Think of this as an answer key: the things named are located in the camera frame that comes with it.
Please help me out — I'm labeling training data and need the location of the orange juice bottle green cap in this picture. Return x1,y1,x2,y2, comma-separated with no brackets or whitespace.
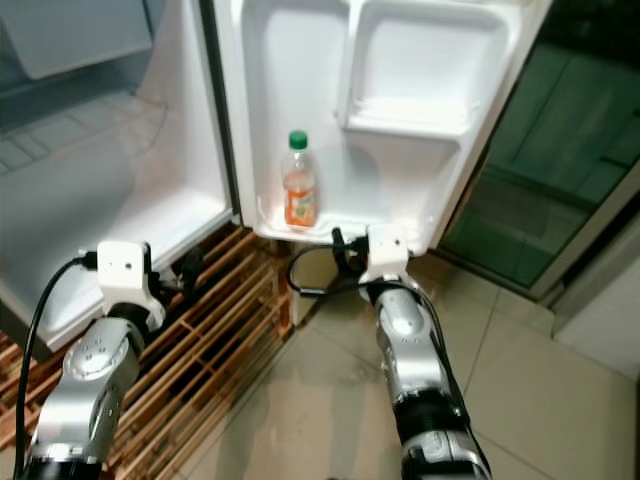
281,130,320,229

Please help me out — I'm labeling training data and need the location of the white fridge door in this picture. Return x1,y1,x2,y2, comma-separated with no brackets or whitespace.
210,0,557,253

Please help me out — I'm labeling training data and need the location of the silver mini fridge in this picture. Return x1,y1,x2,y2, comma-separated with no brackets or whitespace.
0,0,243,356

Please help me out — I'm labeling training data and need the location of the wooden slat pallet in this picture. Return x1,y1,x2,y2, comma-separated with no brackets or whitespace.
0,225,291,480

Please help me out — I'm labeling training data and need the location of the translucent freezer compartment flap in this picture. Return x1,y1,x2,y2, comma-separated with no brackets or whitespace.
5,0,156,81

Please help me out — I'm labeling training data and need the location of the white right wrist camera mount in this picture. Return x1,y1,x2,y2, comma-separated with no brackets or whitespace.
364,224,411,291

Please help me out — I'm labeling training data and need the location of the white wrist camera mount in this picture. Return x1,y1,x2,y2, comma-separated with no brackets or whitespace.
364,224,411,291
96,241,164,331

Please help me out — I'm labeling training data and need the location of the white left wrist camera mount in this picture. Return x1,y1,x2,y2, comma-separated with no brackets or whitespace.
96,241,164,331

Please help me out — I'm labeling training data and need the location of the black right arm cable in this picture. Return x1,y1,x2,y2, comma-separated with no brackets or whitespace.
287,243,471,401

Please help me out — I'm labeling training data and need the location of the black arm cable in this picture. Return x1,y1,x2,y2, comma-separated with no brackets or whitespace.
12,252,101,480
287,243,471,401

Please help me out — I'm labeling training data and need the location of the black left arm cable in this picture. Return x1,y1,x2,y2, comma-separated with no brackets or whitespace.
12,252,101,480

